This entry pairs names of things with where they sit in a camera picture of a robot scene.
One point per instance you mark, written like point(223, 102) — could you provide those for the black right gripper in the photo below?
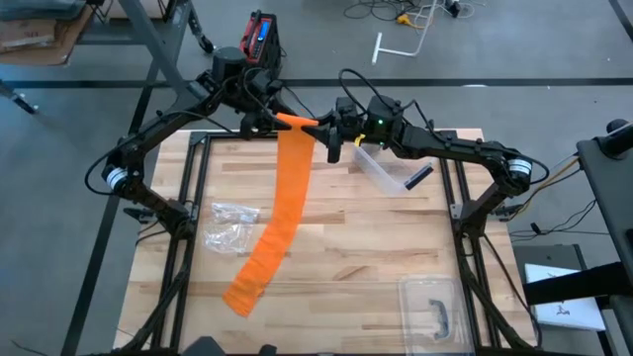
point(378, 123)

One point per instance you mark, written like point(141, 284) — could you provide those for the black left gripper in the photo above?
point(274, 101)

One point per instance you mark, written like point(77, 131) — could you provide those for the orange elastic bandage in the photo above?
point(292, 198)

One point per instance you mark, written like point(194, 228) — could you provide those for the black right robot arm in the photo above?
point(470, 153)

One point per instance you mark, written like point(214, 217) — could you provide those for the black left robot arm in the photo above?
point(148, 128)

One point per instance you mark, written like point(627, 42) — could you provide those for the red black power station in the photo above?
point(262, 34)

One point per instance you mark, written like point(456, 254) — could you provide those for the white T-shaped pipe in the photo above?
point(377, 49)

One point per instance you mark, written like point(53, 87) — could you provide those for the clear plastic bag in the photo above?
point(230, 230)

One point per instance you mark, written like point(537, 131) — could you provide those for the grey metal table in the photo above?
point(153, 49)

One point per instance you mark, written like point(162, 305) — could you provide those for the yellow connector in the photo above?
point(404, 20)

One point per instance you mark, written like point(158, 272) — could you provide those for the black clamp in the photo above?
point(138, 213)

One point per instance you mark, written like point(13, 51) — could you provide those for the dark grey object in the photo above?
point(203, 346)

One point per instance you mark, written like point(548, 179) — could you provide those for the grey caster leg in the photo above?
point(22, 103)

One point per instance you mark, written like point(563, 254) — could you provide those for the grey flat box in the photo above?
point(549, 254)

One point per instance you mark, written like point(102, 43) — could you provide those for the cardboard box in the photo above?
point(29, 39)

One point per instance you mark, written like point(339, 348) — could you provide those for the black grey side desk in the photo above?
point(610, 188)

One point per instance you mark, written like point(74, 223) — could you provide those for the white paper box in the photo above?
point(569, 316)

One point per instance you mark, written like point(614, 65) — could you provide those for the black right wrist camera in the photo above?
point(347, 111)

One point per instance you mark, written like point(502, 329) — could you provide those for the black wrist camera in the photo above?
point(347, 111)
point(259, 84)

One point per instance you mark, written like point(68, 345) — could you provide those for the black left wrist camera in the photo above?
point(259, 84)

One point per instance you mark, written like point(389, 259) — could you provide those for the black table frame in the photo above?
point(217, 134)

